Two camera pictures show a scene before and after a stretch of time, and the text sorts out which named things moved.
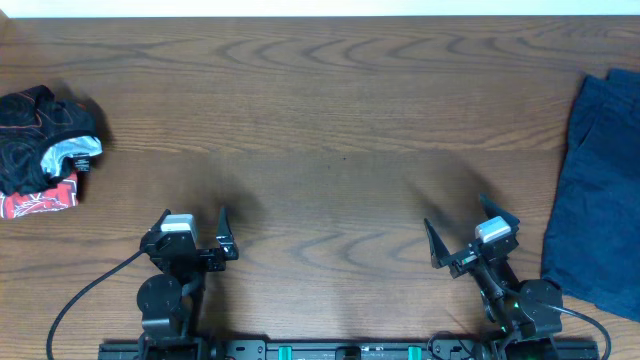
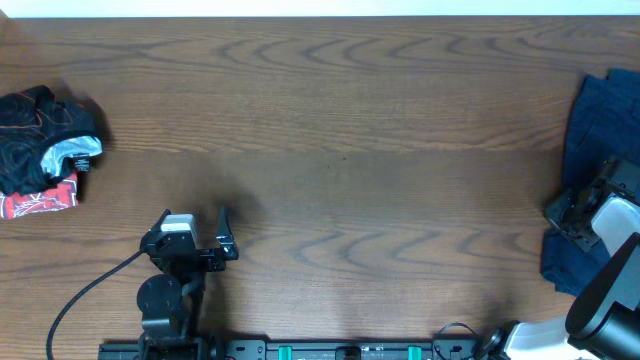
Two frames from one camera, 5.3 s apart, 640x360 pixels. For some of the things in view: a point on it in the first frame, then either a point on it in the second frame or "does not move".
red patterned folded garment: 63,195 does not move
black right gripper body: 464,261 -> 571,223
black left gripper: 201,255 does not move
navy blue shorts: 592,234 does not move
